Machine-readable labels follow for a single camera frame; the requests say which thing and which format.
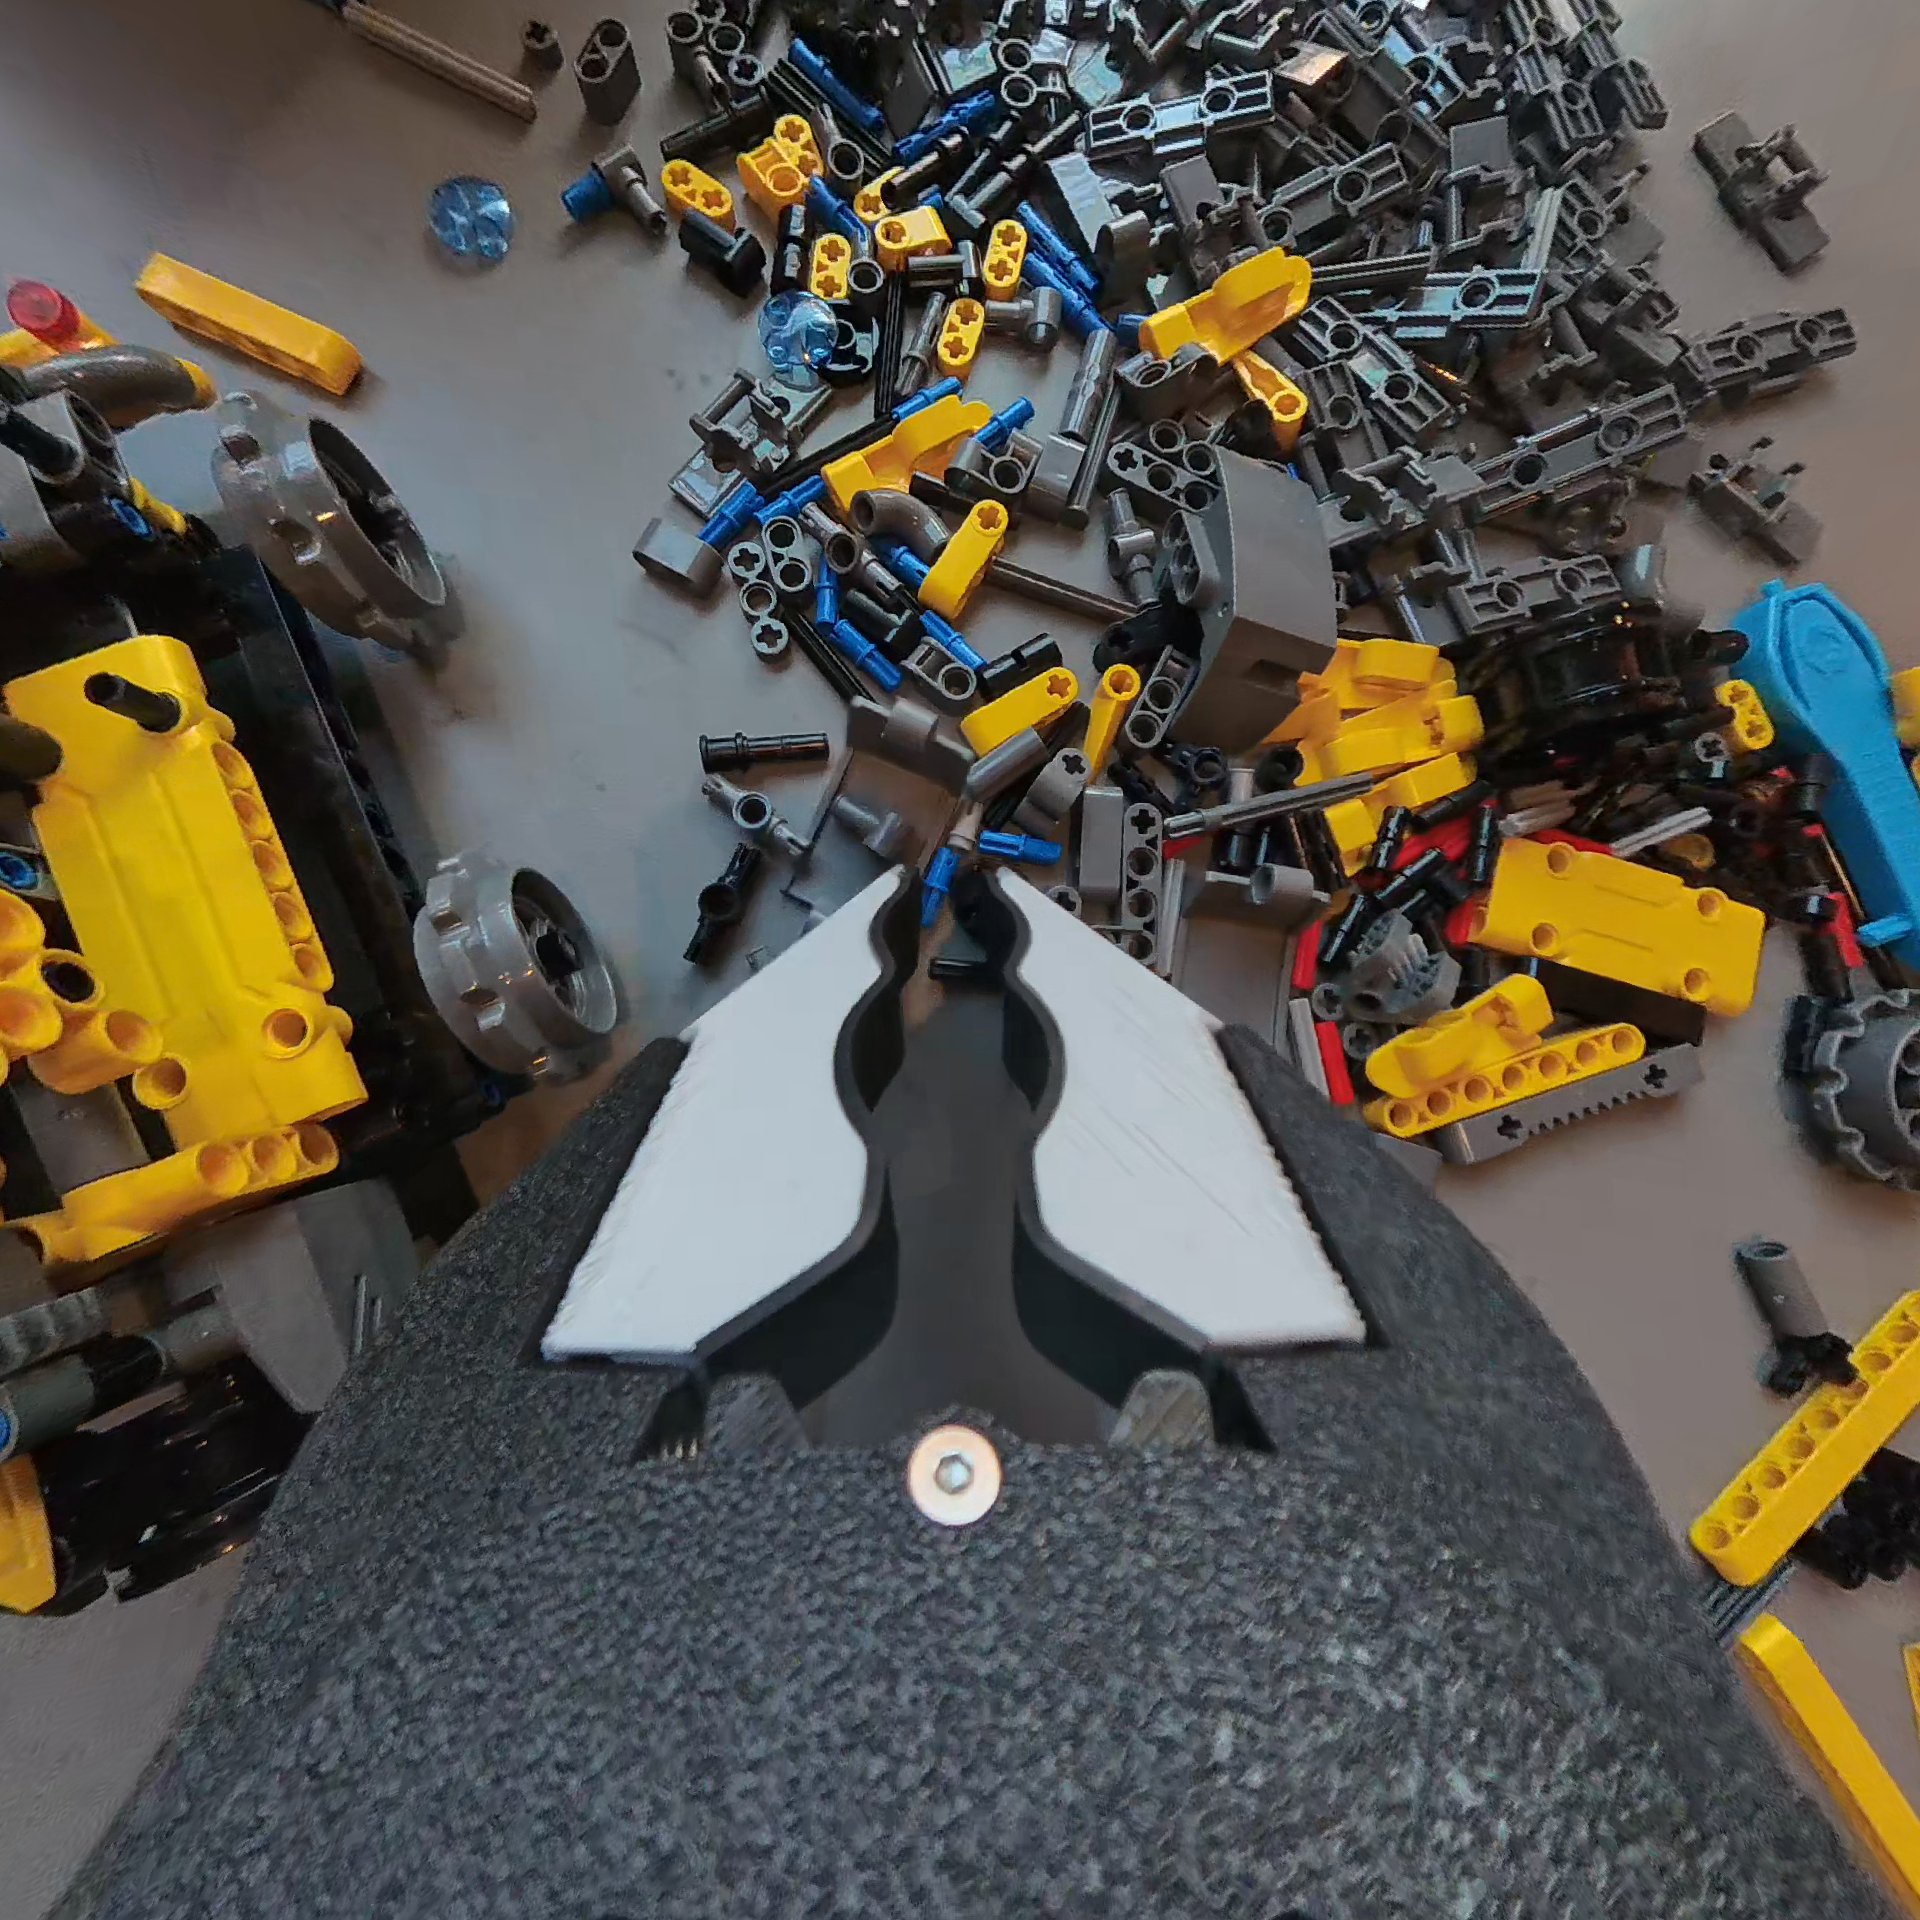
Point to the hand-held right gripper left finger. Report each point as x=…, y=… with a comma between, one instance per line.
x=721, y=1201

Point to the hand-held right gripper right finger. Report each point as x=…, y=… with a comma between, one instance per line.
x=1185, y=1185

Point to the yellow toy construction vehicle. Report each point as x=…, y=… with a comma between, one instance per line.
x=164, y=840

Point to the pile of building pieces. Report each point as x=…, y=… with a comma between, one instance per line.
x=1349, y=225

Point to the grey curved block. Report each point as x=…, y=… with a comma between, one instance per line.
x=1275, y=600

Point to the black wheel rim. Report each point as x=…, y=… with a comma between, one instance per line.
x=1576, y=675

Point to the scattered yellow holed beams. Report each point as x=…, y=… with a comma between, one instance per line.
x=1800, y=1455

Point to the grey wheel hub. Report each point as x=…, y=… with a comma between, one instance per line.
x=1868, y=1079

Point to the blue brick separator tool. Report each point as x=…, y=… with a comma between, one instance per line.
x=1828, y=705

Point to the blue translucent round disc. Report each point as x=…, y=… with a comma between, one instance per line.
x=469, y=221
x=796, y=331

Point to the short yellow beam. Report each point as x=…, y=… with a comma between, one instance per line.
x=247, y=321

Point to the long grey axle rod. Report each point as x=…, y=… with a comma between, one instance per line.
x=435, y=66

